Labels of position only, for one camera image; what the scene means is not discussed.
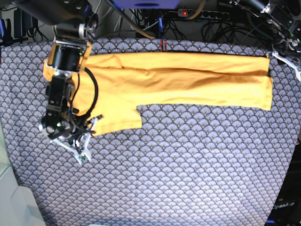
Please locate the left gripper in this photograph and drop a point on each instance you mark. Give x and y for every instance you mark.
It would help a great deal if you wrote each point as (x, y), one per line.
(286, 47)

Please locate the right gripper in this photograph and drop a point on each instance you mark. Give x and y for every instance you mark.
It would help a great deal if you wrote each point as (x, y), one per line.
(71, 128)

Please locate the yellow T-shirt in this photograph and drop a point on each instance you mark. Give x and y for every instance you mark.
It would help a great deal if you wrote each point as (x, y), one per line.
(124, 81)

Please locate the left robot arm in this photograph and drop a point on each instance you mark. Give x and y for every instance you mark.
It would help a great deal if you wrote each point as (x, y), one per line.
(276, 23)

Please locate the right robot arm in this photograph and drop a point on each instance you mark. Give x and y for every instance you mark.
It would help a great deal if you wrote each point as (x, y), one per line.
(73, 22)

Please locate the black power strip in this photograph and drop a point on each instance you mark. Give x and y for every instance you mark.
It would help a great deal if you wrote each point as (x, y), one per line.
(205, 14)

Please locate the blue fan-patterned tablecloth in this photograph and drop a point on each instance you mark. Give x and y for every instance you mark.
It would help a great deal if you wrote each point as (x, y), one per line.
(187, 165)

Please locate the red black table clamp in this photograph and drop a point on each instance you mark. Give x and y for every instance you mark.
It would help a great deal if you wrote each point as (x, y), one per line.
(163, 46)

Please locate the black OpenArm box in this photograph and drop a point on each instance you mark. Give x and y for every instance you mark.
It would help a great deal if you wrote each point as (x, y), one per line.
(287, 208)

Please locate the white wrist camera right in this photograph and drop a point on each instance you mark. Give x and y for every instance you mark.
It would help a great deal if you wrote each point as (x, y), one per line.
(83, 157)

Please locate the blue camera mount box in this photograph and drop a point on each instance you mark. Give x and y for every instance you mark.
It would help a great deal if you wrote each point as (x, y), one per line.
(146, 4)

